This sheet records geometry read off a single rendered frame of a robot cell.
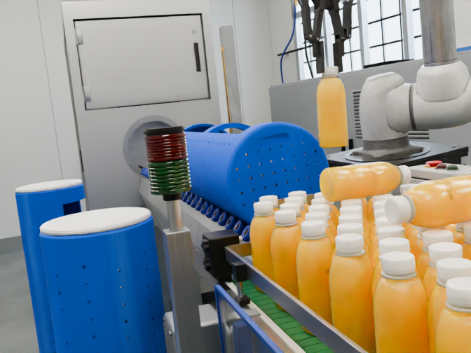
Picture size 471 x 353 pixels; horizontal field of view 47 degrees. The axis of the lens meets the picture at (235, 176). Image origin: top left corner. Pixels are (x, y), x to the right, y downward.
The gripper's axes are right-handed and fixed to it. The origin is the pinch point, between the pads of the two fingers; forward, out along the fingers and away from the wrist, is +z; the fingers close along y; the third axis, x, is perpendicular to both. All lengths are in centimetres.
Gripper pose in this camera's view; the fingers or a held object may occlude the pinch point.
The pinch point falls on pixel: (329, 58)
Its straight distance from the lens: 127.2
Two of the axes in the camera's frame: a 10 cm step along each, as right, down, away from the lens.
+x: 2.9, 0.3, -9.6
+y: -9.6, 0.7, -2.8
